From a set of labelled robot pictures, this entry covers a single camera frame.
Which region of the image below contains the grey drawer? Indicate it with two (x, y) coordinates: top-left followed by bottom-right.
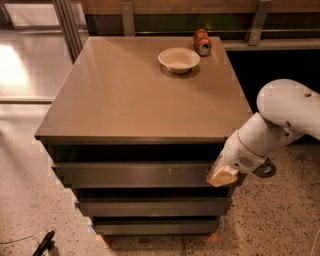
(94, 219), (219, 236)
(78, 197), (231, 217)
(52, 160), (248, 189)

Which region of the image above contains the thin floor cable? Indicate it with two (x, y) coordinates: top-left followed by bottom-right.
(0, 235), (40, 245)

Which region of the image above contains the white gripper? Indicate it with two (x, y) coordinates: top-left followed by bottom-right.
(206, 130), (276, 187)

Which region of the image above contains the grey drawer cabinet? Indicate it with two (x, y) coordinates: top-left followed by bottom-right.
(36, 37), (251, 225)

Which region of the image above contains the metal door frame post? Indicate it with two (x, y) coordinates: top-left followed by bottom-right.
(52, 0), (82, 62)

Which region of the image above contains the grey bottom drawer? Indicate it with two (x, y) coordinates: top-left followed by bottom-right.
(94, 219), (219, 236)

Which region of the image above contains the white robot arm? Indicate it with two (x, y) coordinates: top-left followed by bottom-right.
(206, 79), (320, 187)

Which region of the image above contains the black tool on floor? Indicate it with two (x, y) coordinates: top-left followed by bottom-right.
(32, 230), (55, 256)

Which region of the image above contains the metal bracket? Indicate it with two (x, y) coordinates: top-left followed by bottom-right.
(246, 0), (272, 46)
(121, 1), (135, 36)

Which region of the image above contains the grey top drawer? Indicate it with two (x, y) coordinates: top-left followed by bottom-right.
(52, 160), (248, 189)

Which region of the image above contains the orange soda can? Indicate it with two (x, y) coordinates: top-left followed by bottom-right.
(193, 29), (212, 56)

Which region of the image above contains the left metal bracket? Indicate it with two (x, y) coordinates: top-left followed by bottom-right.
(121, 1), (135, 36)

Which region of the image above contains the white bowl on cabinet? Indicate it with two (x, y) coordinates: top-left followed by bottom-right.
(158, 47), (200, 74)

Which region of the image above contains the right metal bracket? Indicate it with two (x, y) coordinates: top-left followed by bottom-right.
(246, 0), (272, 46)

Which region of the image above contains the grey middle drawer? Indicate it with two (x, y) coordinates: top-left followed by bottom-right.
(78, 197), (231, 217)

